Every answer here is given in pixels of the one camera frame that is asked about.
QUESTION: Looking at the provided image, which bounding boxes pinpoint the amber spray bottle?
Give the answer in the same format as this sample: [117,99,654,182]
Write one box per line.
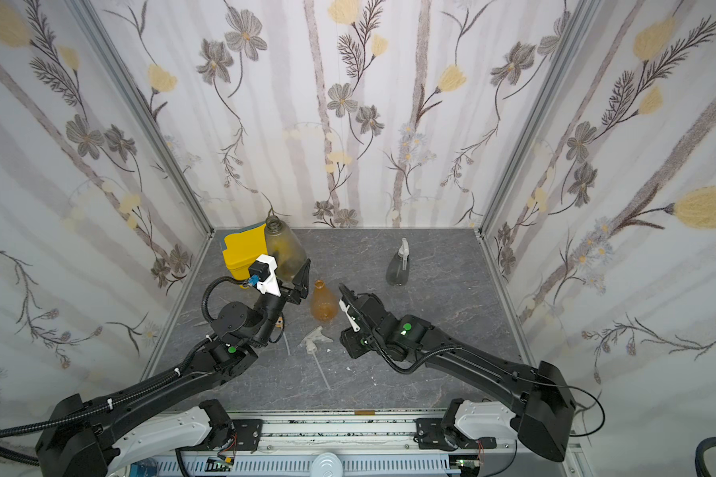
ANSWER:
[310,279,339,322]

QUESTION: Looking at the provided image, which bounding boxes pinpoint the grey translucent spray bottle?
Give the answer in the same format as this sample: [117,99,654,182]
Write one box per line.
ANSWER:
[386,251,410,286]

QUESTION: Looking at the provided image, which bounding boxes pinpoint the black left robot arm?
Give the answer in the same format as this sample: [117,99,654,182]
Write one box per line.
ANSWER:
[35,256,311,476]

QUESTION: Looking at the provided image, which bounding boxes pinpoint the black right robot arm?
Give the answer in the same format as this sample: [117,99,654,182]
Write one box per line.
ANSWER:
[339,284,577,462]

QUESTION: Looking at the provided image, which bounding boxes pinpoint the amber tipped spray nozzle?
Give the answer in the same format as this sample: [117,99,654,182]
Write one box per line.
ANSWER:
[270,315,292,356]

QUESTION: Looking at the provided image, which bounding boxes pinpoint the yellow plastic storage box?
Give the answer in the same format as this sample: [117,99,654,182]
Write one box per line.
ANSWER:
[222,223,268,280]

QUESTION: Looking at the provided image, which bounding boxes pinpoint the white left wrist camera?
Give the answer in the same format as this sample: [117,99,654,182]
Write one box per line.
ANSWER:
[247,254,280,297]

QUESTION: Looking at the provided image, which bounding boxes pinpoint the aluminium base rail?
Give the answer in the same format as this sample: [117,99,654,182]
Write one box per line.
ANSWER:
[124,407,574,477]

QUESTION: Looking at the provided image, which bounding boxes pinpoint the black corrugated left cable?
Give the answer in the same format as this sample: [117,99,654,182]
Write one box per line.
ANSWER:
[0,363,204,467]

